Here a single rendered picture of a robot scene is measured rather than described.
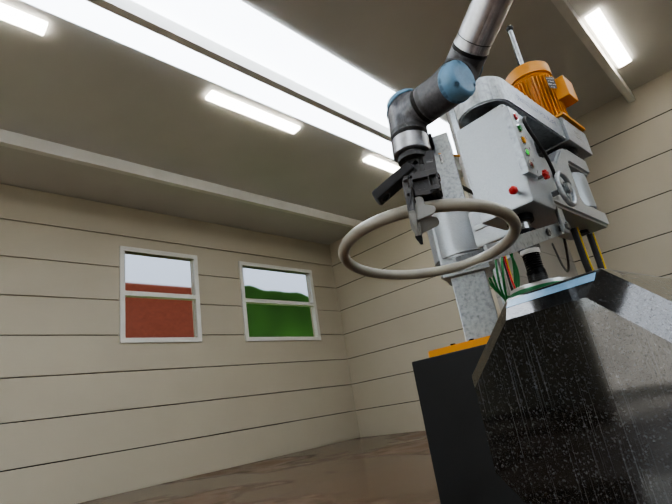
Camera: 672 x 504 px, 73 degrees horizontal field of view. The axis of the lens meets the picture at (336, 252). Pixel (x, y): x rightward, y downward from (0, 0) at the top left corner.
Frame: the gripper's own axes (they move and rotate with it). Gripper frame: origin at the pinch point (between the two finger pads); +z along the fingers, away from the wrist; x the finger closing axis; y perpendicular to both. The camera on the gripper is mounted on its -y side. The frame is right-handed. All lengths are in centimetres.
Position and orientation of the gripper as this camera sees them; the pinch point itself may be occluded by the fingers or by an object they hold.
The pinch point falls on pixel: (416, 235)
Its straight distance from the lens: 104.5
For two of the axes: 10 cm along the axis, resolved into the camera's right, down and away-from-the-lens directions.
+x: 3.1, 3.2, 9.0
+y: 9.5, -1.8, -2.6
